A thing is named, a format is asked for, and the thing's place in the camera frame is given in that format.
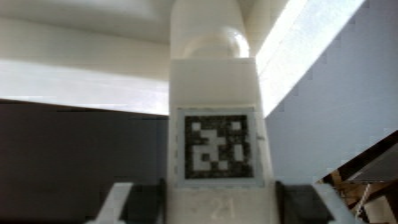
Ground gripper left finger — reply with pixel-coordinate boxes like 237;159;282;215
86;178;164;224

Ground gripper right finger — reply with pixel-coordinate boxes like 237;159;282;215
275;181;362;224

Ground white square table top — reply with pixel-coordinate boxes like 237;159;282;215
0;0;398;183

